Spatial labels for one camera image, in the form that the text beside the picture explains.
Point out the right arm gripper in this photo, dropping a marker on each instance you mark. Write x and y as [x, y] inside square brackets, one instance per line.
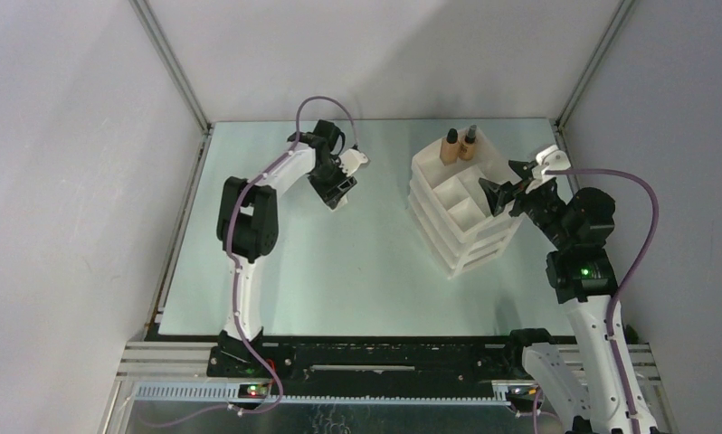
[497, 195]

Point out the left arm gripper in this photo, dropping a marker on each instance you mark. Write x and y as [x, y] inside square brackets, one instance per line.
[331, 193]

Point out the foundation bottle black cap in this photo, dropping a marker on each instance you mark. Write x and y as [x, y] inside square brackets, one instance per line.
[468, 144]

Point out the white plastic drawer organizer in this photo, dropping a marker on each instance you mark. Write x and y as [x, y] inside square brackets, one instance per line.
[451, 212]

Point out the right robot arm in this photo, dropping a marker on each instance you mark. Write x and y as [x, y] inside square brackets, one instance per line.
[609, 399]

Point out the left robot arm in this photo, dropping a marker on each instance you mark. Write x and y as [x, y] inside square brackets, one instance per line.
[248, 220]

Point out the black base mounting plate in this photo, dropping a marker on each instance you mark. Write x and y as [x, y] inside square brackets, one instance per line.
[387, 367]

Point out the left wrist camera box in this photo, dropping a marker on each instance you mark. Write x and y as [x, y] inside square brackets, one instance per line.
[351, 161]

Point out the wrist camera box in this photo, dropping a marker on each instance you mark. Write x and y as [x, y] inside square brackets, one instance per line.
[548, 160]
[351, 161]

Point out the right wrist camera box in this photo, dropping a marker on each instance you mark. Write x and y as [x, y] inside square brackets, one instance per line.
[548, 160]

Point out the aluminium frame rail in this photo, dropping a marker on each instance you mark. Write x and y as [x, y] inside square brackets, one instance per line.
[165, 52]

